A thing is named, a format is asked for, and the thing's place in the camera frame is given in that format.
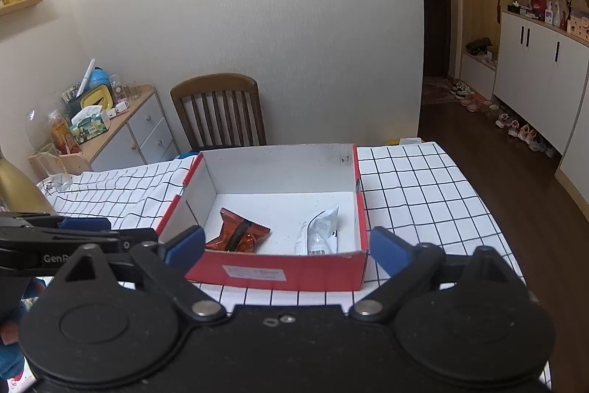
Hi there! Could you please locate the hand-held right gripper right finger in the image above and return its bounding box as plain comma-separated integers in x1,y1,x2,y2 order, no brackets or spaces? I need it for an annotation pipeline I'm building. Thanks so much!
348,226,525,322

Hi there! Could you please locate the gold bottle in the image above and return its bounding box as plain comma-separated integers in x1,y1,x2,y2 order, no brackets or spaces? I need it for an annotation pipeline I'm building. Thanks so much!
0,148,57,215

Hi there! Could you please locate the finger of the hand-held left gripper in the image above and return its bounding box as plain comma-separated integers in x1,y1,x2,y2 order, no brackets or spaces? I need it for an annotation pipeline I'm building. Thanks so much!
0,228,159,254
0,212,112,232

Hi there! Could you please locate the row of shoes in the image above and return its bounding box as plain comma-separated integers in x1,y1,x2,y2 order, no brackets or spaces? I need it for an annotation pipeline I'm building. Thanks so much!
448,81,560,159

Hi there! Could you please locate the black-checked white tablecloth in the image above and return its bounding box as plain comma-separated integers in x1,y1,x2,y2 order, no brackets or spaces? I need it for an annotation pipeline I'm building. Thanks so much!
18,141,550,389

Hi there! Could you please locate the white snack packet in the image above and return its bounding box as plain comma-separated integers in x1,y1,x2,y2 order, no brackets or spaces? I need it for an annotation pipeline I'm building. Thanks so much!
293,204,340,256

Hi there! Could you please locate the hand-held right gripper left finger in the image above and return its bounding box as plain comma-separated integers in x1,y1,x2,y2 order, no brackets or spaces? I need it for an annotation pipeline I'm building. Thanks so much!
57,225,226,322

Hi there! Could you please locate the glass dome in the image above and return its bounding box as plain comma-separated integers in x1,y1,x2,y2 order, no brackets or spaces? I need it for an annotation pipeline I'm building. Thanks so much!
25,108,50,145

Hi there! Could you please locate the grey drawer cabinet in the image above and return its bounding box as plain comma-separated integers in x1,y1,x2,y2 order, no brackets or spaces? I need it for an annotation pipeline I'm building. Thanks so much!
87,84,180,173

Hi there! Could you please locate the orange drink bottle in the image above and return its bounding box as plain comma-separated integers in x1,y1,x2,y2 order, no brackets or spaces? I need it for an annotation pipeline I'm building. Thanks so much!
46,109,82,155

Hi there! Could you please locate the wooden wall shelf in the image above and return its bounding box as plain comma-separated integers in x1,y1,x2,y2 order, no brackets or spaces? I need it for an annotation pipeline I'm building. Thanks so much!
0,0,53,17

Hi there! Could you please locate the wooden rack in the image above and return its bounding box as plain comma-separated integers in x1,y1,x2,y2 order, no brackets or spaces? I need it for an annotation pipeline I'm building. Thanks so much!
29,143,91,183

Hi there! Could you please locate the red cardboard box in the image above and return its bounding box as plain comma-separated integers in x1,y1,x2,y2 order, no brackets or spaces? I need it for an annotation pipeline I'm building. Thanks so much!
155,143,369,291

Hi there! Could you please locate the white shoe cabinet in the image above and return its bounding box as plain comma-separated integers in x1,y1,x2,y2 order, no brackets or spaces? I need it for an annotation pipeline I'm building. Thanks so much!
492,10,589,155

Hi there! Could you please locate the blue round container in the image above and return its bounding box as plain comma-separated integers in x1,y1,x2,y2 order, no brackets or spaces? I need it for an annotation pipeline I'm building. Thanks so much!
89,68,112,92

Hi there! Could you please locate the black bag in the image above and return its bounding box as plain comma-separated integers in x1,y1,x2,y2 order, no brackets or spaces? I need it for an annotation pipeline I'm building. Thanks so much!
465,37,493,56

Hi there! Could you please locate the door mat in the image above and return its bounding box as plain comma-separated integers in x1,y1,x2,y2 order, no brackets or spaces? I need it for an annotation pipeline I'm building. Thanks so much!
420,77,462,105

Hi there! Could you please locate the white tube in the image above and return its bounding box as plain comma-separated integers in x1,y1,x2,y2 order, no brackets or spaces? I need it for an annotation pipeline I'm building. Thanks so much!
75,59,96,97

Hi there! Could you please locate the orange-brown snack packet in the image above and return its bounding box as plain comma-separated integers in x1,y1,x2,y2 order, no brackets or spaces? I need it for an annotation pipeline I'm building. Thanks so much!
205,207,271,255

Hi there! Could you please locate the person's left forearm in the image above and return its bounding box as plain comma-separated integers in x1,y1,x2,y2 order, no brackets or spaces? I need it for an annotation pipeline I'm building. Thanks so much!
0,279,47,381

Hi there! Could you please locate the white low bench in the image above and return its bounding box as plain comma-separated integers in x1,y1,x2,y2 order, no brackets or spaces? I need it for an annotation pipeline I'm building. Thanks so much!
461,51,498,98

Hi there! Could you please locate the yellow container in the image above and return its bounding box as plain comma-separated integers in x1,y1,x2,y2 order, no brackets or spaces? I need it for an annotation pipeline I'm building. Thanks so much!
80,85,115,113

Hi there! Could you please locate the wooden chair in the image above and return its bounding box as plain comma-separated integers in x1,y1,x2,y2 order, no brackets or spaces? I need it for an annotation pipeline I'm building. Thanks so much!
170,73,268,151

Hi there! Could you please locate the clear glass cup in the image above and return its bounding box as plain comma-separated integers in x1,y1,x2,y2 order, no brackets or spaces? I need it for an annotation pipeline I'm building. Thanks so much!
43,171,74,192

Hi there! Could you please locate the green tissue box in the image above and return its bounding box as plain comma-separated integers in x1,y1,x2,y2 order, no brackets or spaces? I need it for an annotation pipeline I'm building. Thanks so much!
70,106,112,144

